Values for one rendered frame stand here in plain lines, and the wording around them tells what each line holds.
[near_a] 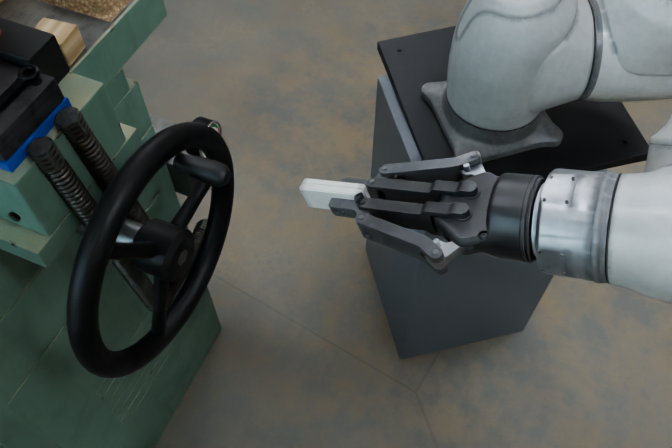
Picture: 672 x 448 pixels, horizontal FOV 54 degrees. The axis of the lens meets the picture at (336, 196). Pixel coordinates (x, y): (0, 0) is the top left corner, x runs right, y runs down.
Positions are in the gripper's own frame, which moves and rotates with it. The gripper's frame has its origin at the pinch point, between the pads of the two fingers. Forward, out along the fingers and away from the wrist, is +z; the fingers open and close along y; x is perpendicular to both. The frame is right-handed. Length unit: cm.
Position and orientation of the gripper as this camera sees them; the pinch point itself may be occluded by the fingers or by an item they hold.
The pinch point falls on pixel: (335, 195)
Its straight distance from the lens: 66.1
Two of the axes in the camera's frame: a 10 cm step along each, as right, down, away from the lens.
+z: -8.6, -1.0, 5.0
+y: -3.9, 7.5, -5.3
